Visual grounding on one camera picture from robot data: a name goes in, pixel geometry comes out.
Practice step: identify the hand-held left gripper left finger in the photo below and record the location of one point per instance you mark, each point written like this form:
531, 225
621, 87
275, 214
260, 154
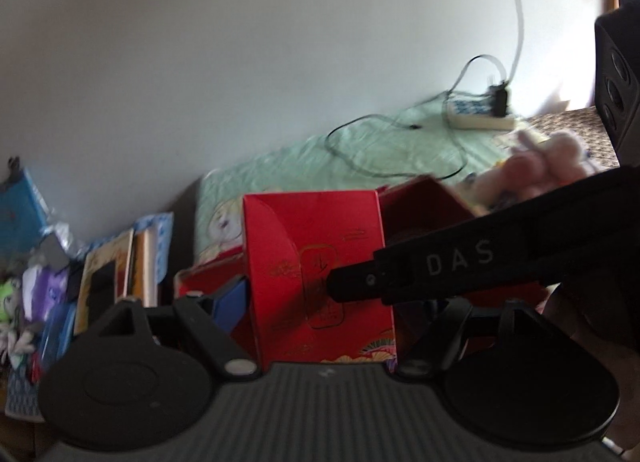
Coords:
230, 303

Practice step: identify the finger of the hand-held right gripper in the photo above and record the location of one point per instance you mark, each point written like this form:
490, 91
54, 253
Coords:
352, 282

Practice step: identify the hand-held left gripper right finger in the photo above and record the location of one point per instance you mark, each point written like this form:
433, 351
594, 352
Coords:
440, 337

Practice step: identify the small red gift box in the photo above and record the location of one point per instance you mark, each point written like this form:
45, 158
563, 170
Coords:
300, 242

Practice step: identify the large red cardboard box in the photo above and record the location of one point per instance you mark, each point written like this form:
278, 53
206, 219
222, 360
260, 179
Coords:
425, 207

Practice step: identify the blue patterned booklet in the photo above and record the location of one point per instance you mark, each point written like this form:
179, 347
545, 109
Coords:
162, 237

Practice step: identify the pink plush toy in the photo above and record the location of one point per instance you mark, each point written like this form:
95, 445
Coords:
542, 162

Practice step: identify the light green printed blanket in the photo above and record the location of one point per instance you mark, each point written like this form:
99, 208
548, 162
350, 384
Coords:
300, 167

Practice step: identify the yellow book with dark centre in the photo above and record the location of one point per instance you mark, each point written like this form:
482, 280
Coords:
102, 282

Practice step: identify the white power strip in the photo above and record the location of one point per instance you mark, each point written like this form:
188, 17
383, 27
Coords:
477, 115

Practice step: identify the black charger adapter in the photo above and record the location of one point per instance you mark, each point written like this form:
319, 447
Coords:
499, 97

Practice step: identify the purple packet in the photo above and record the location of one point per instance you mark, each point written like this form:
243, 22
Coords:
50, 287

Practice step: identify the silver foil packet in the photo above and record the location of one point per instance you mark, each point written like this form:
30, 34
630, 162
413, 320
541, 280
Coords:
55, 244

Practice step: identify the green plush toy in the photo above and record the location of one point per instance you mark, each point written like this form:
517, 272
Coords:
7, 303

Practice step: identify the blue patterned cloth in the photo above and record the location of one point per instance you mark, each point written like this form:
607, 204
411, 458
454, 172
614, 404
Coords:
20, 392

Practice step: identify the blue bag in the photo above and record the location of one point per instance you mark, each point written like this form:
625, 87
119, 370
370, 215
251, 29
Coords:
20, 212

